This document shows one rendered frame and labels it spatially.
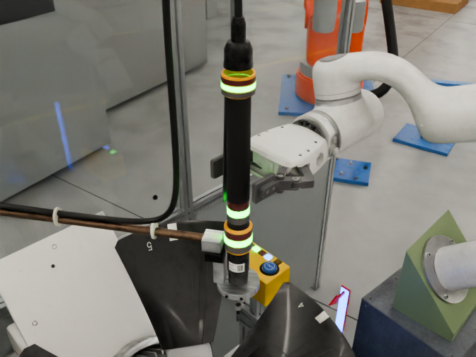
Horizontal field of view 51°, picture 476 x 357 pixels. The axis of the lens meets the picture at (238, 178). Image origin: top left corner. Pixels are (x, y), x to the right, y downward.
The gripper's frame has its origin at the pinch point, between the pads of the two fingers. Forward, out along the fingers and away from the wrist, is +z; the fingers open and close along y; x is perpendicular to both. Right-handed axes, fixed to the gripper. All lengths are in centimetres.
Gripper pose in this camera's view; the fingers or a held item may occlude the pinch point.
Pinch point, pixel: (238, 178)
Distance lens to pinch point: 69.8
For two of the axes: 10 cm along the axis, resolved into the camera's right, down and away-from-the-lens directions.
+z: -7.2, 3.8, -5.8
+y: -6.9, -4.0, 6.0
